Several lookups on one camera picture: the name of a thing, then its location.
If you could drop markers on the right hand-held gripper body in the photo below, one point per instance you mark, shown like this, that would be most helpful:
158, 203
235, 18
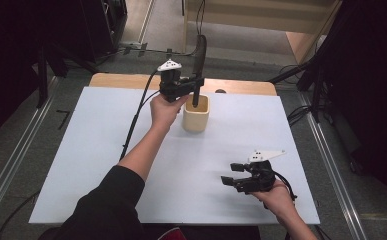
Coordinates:
259, 176

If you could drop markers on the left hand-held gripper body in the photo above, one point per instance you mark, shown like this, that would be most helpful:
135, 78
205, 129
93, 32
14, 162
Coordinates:
172, 85

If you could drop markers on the dark brush with chrome end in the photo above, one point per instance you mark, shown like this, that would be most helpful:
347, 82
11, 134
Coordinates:
199, 60

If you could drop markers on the beige square cup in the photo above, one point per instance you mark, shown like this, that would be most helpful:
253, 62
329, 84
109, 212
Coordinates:
196, 116

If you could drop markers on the person's left hand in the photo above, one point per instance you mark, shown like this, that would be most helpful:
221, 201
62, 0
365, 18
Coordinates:
164, 111

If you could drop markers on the person's right hand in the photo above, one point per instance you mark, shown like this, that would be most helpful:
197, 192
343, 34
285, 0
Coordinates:
277, 198

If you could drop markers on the dark table grommet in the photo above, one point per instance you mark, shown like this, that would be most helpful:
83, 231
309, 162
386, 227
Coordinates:
220, 90

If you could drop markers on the wooden table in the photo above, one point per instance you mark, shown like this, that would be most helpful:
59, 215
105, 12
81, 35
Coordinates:
121, 80

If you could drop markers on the person's red and black clothing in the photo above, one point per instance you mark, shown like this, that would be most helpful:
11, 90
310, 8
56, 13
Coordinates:
173, 234

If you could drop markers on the beige wooden partition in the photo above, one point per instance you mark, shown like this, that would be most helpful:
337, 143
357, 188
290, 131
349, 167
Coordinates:
247, 15

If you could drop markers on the black metal stand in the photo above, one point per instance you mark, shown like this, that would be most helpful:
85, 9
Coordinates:
316, 90
42, 76

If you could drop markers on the black sleeve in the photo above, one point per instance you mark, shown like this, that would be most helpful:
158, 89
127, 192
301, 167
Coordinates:
104, 206

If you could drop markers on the black curtain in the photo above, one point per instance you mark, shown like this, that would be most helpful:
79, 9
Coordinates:
11, 50
374, 83

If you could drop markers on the metal floor rail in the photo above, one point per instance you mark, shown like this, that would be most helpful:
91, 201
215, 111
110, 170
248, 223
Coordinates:
331, 166
14, 160

